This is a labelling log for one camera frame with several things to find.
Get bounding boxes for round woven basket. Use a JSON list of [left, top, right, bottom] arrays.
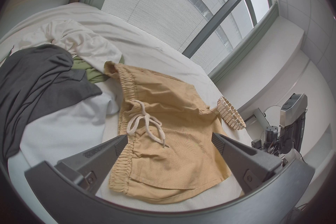
[[217, 96, 247, 130]]

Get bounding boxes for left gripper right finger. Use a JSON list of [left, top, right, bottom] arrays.
[[211, 133, 282, 195]]

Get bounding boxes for pale blue garment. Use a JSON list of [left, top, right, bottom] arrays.
[[8, 92, 124, 192]]

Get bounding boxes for dark grey garment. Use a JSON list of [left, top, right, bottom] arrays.
[[0, 44, 103, 159]]

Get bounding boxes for bed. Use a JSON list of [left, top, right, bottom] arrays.
[[0, 0, 252, 214]]

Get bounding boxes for tan drawstring shorts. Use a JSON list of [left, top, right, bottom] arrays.
[[104, 61, 232, 204]]

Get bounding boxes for green garment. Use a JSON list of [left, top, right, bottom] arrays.
[[72, 56, 125, 84]]

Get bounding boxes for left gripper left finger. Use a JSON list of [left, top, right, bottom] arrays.
[[54, 134, 128, 195]]

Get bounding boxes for white garment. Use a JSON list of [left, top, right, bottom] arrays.
[[13, 19, 125, 79]]

